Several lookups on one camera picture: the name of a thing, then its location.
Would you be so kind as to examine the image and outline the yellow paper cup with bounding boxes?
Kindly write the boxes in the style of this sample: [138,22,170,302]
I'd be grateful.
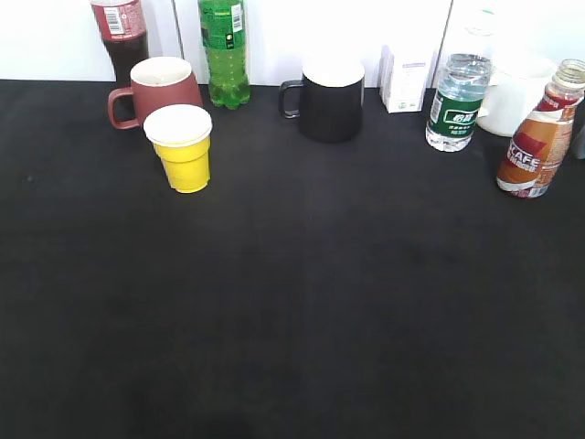
[143,104,213,193]

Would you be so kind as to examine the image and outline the orange coffee drink bottle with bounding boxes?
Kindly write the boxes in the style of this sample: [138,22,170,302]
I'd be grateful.
[495,59,584,198]

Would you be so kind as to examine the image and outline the green sprite bottle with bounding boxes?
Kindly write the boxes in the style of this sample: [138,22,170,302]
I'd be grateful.
[197,0,250,110]

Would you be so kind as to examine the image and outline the black ceramic mug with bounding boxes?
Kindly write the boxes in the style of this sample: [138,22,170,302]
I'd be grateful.
[278,58,366,144]

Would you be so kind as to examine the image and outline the small white carton box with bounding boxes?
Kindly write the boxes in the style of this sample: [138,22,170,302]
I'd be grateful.
[378,45,433,113]

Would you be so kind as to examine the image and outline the dark red ceramic mug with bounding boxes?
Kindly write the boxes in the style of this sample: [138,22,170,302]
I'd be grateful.
[107,57,203,130]

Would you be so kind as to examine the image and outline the clear water bottle green label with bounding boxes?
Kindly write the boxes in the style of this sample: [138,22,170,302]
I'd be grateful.
[425,9,498,153]

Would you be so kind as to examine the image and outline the cola bottle red label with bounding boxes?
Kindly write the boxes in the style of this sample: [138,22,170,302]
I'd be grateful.
[90,0,149,88]

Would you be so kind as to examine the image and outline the white ceramic mug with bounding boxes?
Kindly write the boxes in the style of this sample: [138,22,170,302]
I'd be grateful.
[476,51,558,137]

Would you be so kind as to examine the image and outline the grey object at right edge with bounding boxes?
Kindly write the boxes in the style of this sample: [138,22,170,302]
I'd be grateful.
[571,125,585,160]

